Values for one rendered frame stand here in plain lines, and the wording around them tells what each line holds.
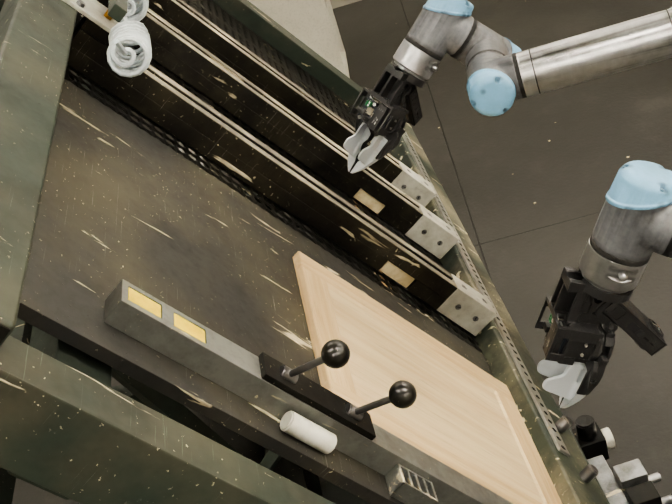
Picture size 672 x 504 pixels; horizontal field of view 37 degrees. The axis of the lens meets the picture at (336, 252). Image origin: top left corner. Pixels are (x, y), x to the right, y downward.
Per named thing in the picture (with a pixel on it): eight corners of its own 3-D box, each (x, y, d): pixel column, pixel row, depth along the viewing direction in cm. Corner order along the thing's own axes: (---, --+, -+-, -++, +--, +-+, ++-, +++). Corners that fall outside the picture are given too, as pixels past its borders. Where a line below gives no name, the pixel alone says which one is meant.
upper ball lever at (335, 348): (290, 395, 139) (353, 369, 130) (268, 383, 137) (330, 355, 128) (295, 371, 141) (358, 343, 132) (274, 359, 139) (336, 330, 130)
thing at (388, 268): (406, 288, 219) (415, 279, 218) (379, 270, 215) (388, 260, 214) (403, 281, 221) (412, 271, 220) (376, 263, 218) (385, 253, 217)
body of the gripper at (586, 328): (532, 329, 136) (561, 255, 130) (592, 338, 137) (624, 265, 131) (544, 365, 130) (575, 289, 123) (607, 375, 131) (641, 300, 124)
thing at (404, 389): (355, 432, 144) (420, 409, 135) (335, 421, 143) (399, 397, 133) (359, 408, 146) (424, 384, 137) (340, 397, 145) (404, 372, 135)
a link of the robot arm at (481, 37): (501, 103, 176) (449, 72, 174) (497, 75, 186) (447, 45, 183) (529, 68, 172) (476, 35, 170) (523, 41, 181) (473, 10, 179)
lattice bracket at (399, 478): (424, 514, 147) (438, 501, 146) (389, 495, 144) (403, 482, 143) (418, 495, 151) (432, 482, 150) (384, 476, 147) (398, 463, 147)
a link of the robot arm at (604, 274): (638, 237, 129) (657, 274, 122) (625, 267, 131) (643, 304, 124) (582, 228, 128) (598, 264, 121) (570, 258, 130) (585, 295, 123)
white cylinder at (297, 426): (280, 434, 136) (325, 459, 139) (294, 420, 135) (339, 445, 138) (277, 420, 138) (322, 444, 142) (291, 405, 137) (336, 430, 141)
